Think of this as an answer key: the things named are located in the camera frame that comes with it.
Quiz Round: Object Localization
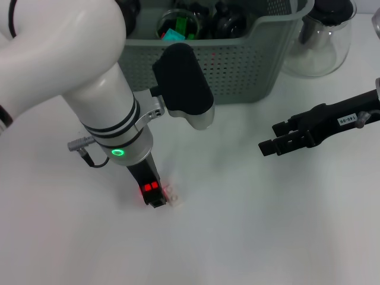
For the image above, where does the white two-stud toy brick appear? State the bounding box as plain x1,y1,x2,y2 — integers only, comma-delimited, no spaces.
163,184,183,209

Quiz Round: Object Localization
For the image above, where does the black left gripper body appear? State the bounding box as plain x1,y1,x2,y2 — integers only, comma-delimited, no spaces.
126,151,163,194

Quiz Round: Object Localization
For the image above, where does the glass teapot with black lid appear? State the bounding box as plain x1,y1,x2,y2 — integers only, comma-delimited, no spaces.
280,0,357,78

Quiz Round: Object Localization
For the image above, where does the right arm cable with plug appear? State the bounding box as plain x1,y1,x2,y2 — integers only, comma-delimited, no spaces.
355,109,380,129

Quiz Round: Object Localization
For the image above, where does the teal square toy brick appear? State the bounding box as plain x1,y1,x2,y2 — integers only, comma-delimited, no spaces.
164,28,185,42

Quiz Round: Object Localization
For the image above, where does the grey-green perforated storage bin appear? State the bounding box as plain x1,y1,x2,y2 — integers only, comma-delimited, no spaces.
117,0,315,106

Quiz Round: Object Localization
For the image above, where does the red-orange sloped toy brick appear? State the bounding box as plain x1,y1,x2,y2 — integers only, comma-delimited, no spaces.
138,182,159,198

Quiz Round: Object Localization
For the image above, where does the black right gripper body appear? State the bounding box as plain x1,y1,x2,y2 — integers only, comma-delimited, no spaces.
289,88,380,150

